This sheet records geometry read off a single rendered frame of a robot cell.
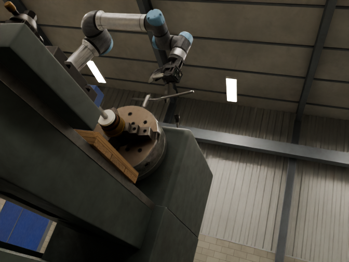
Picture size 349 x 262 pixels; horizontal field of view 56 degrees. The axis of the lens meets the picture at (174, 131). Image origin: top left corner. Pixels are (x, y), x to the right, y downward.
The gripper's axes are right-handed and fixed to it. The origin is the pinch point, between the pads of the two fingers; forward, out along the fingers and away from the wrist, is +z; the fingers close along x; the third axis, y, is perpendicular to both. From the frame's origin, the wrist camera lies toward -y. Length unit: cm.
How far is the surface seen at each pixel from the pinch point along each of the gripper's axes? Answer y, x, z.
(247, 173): -391, 917, -337
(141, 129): 7.9, -6.2, 22.3
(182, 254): 9, 52, 57
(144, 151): 9.8, -1.5, 29.6
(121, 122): 4.2, -14.0, 24.3
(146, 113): 3.1, -3.3, 12.7
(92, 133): 25, -38, 42
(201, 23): -445, 450, -598
